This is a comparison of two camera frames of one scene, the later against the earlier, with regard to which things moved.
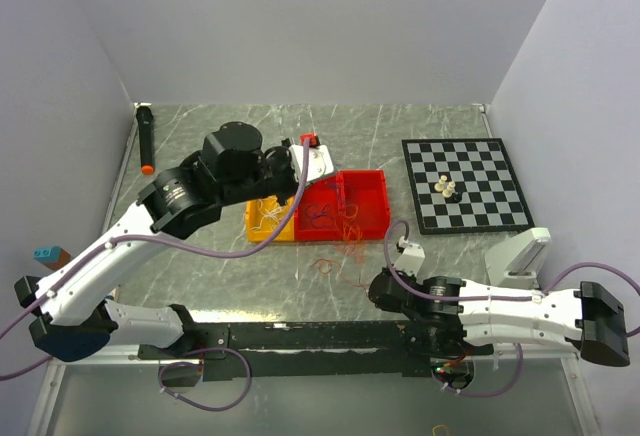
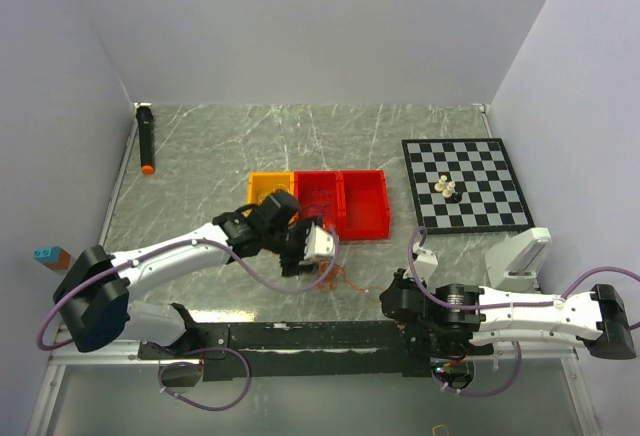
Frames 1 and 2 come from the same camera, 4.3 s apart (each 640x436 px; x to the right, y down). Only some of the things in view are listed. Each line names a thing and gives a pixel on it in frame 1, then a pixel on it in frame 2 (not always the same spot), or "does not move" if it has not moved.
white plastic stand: [517, 261] does not move
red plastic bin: [363, 204] does not move
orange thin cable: [352, 239] to [330, 275]
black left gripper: [284, 153] to [291, 266]
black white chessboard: [482, 173] does not move
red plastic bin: [318, 214] does not move
